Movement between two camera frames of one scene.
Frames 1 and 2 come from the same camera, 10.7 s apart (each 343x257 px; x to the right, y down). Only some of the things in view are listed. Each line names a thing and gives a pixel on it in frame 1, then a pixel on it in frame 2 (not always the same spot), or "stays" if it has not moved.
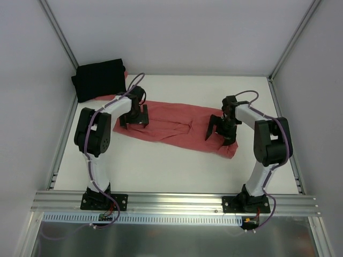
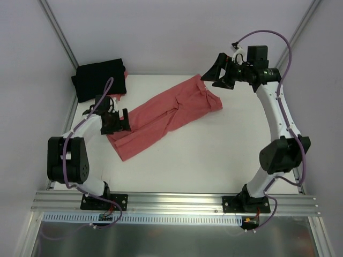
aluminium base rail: (55, 202) stays
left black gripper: (134, 119) → (118, 122)
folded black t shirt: (98, 79) stays
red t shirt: (179, 127) → (156, 113)
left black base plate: (98, 201) stays
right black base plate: (246, 204) stays
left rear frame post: (59, 33) stays
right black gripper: (223, 131) → (228, 74)
